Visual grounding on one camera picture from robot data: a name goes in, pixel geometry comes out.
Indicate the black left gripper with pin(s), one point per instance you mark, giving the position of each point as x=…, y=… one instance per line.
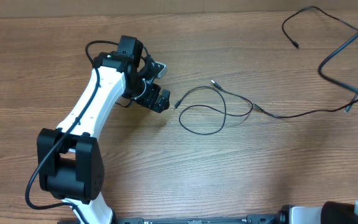
x=149, y=101

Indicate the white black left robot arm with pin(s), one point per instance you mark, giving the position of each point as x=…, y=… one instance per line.
x=70, y=169

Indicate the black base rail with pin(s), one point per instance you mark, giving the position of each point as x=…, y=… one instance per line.
x=249, y=219

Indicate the cardboard wall panel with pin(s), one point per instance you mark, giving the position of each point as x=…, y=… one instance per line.
x=63, y=8

